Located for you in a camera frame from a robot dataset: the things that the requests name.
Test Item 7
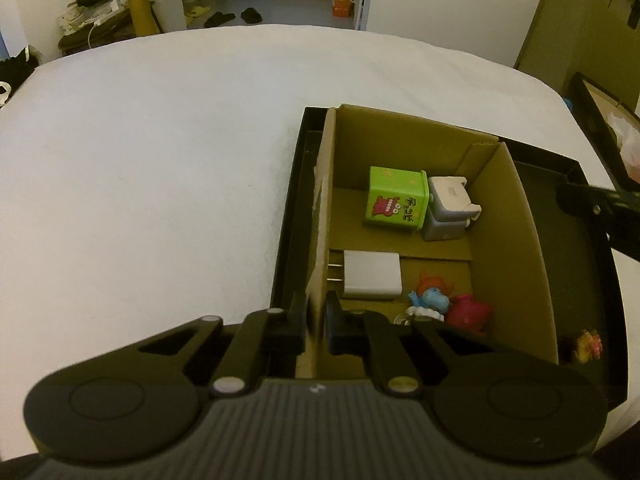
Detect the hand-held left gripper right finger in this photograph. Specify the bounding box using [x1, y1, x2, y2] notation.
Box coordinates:
[324, 291, 503, 396]

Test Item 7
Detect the black bag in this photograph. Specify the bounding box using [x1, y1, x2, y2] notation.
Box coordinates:
[0, 47, 41, 108]

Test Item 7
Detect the white tissue paper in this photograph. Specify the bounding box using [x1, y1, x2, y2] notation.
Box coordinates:
[606, 110, 640, 183]

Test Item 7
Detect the olive green wardrobe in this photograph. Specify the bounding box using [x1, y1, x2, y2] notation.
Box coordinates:
[514, 0, 640, 111]

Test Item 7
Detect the white power strip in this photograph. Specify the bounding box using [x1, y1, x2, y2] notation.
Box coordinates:
[57, 0, 125, 28]

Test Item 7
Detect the small doll figure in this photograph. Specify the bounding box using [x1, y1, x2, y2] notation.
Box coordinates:
[567, 329, 603, 363]

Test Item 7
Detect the magenta dinosaur figure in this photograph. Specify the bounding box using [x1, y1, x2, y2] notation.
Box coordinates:
[444, 294, 495, 338]

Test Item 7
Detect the green cube toy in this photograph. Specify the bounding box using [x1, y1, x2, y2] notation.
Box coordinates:
[361, 165, 431, 233]

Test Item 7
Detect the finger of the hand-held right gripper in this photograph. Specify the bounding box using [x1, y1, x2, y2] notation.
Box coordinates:
[555, 180, 640, 263]

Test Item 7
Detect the brown cardboard box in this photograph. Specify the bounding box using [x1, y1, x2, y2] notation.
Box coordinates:
[295, 104, 561, 381]

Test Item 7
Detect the blue figure with red hair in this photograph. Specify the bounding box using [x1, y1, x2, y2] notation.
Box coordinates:
[395, 270, 456, 323]

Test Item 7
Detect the white charger plug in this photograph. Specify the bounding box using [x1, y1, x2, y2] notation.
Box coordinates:
[327, 251, 403, 301]

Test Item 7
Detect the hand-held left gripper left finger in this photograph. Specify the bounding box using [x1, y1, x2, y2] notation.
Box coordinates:
[95, 291, 307, 396]

